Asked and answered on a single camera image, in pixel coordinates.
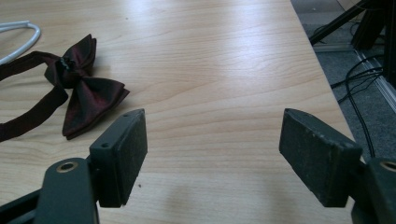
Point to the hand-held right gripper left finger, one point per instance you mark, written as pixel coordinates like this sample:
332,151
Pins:
120,158

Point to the dark red bow tie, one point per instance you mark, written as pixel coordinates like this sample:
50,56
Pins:
84,96

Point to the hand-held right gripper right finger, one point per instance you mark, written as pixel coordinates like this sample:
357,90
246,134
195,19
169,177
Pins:
317,155

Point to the aluminium floor rail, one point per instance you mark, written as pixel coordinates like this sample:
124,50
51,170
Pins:
378,81

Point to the black metal stand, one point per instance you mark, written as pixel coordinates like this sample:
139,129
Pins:
348,18

